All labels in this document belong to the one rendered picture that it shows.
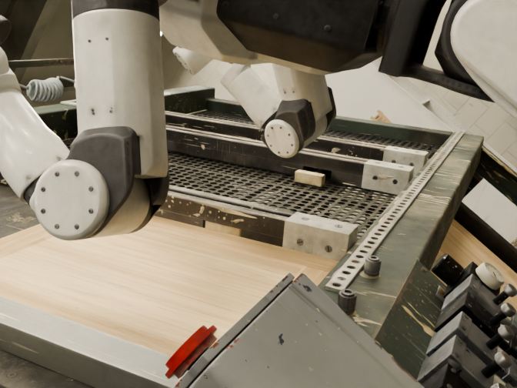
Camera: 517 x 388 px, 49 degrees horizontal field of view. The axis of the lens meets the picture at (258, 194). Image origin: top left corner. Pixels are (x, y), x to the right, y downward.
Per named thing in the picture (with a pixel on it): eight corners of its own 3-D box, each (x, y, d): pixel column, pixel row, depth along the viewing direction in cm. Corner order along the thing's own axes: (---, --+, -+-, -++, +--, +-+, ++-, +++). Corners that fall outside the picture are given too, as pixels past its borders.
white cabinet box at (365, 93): (547, 210, 423) (341, 38, 457) (490, 261, 448) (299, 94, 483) (545, 192, 476) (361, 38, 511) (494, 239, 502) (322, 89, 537)
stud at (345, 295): (351, 317, 77) (354, 297, 76) (334, 312, 78) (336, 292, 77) (356, 309, 79) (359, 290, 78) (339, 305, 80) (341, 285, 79)
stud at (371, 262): (376, 279, 89) (379, 262, 88) (361, 275, 90) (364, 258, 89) (380, 273, 91) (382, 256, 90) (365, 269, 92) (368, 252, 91)
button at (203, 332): (210, 368, 31) (183, 340, 31) (175, 407, 33) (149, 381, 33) (243, 335, 34) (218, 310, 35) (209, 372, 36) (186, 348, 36)
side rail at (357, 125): (445, 162, 225) (450, 134, 222) (205, 122, 268) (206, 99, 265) (448, 158, 232) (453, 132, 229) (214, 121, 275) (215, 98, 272)
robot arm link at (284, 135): (351, 132, 112) (328, 18, 104) (318, 159, 103) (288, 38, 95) (304, 132, 120) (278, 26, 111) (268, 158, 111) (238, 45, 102)
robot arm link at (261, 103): (245, 83, 121) (307, 150, 119) (215, 100, 114) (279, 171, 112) (269, 49, 113) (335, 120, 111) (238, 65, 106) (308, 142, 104)
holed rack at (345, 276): (343, 294, 83) (344, 290, 83) (324, 289, 84) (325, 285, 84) (465, 133, 227) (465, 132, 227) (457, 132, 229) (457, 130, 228)
